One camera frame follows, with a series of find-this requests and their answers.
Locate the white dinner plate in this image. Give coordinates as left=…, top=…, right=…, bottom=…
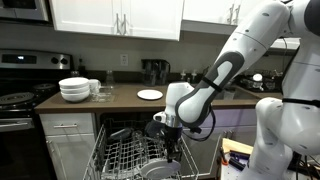
left=136, top=89, right=164, bottom=101
left=139, top=158, right=182, bottom=180

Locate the clear drinking glasses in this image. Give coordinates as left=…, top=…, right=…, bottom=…
left=90, top=85, right=116, bottom=103

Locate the orange handled tool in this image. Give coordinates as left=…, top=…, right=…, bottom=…
left=218, top=146, right=230, bottom=167

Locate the dark slim bottle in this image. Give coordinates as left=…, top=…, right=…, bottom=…
left=77, top=57, right=87, bottom=77

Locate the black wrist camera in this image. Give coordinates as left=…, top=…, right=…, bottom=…
left=144, top=119, right=165, bottom=139

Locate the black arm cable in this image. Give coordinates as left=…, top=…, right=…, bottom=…
left=181, top=37, right=291, bottom=144

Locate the wooden board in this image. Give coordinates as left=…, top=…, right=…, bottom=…
left=221, top=137, right=255, bottom=155

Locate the black coffee maker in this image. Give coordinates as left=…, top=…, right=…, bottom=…
left=141, top=58, right=171, bottom=87

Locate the small glass shaker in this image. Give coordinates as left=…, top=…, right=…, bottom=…
left=69, top=69, right=81, bottom=79

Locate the white cabinet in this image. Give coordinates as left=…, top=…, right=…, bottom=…
left=181, top=0, right=301, bottom=51
left=39, top=112, right=98, bottom=180
left=49, top=0, right=185, bottom=42

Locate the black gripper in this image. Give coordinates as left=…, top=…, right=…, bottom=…
left=162, top=125, right=184, bottom=164

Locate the white wall outlet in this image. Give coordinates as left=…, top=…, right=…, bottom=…
left=119, top=53, right=129, bottom=67

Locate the clear glass jar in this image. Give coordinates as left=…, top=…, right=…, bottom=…
left=105, top=69, right=116, bottom=88

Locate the white lower cabinet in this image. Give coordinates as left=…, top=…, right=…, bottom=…
left=39, top=112, right=98, bottom=180

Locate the black clamp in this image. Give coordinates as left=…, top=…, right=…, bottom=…
left=229, top=149, right=250, bottom=162

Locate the white upper cabinet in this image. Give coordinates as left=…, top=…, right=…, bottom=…
left=181, top=0, right=301, bottom=51
left=49, top=0, right=185, bottom=42

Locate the dish drying rack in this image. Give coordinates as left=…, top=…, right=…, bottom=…
left=238, top=68, right=284, bottom=93

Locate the black cup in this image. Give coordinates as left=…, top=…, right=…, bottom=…
left=109, top=127, right=133, bottom=142

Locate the built-in dishwasher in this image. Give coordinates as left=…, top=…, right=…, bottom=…
left=95, top=111, right=224, bottom=180

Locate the wire dishwasher rack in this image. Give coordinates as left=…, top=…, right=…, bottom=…
left=82, top=123, right=201, bottom=180

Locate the stainless microwave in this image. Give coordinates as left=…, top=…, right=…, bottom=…
left=0, top=0, right=50, bottom=24

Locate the white mug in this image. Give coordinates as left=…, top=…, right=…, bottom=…
left=88, top=78, right=102, bottom=95

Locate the white ceramic bowl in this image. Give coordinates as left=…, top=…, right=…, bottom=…
left=60, top=90, right=90, bottom=103
left=59, top=84, right=90, bottom=96
left=58, top=77, right=90, bottom=89

